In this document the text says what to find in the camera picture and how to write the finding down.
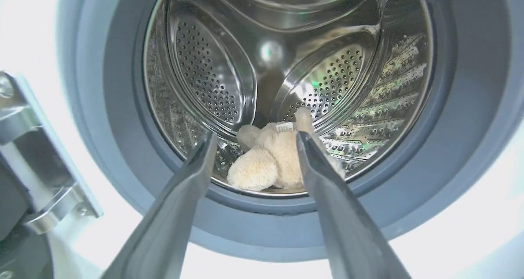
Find washing machine door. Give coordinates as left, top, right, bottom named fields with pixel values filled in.
left=0, top=160, right=54, bottom=279

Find chrome door hinge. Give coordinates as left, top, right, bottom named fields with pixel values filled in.
left=0, top=71, right=103, bottom=235

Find cream plush toy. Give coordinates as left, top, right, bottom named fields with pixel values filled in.
left=227, top=107, right=346, bottom=192

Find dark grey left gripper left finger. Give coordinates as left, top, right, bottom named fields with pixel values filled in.
left=101, top=132, right=219, bottom=279

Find white washing machine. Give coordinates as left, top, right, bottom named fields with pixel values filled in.
left=0, top=0, right=524, bottom=279

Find stainless steel washer drum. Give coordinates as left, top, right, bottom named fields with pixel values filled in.
left=142, top=0, right=435, bottom=197

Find grey rubber door gasket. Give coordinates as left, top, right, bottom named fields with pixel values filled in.
left=56, top=0, right=524, bottom=263

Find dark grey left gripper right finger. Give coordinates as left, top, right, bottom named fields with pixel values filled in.
left=296, top=131, right=412, bottom=279

